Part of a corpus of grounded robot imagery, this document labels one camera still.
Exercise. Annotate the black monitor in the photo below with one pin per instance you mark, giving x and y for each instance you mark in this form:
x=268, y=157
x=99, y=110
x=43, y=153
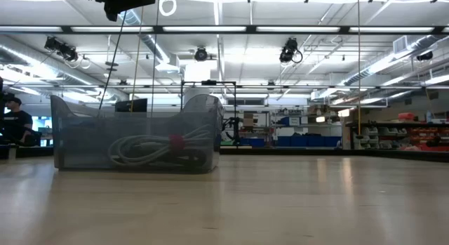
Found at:
x=131, y=105

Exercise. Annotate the storage shelf with small bins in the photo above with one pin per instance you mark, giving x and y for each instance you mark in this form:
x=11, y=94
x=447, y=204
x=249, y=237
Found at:
x=396, y=132

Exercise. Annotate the row of blue bins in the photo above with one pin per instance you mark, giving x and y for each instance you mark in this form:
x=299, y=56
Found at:
x=308, y=141

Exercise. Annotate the translucent grey plastic bin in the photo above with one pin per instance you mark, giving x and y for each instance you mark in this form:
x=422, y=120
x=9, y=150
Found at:
x=87, y=146

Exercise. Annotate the person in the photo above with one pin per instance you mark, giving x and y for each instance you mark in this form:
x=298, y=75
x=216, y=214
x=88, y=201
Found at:
x=17, y=122

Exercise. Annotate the black overhead camera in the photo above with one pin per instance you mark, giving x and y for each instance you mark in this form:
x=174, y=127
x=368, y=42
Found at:
x=61, y=48
x=289, y=50
x=201, y=54

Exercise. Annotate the black rig frame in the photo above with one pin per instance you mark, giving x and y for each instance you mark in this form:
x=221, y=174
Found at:
x=158, y=29

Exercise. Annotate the lit computer screen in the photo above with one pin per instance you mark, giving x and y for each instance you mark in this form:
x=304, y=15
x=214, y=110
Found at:
x=43, y=127

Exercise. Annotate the yellow vertical pole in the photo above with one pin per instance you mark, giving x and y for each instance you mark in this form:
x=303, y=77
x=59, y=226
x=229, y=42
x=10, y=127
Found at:
x=359, y=62

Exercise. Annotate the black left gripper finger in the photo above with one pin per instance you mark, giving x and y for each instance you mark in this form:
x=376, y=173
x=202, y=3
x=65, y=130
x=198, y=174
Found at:
x=112, y=15
x=126, y=0

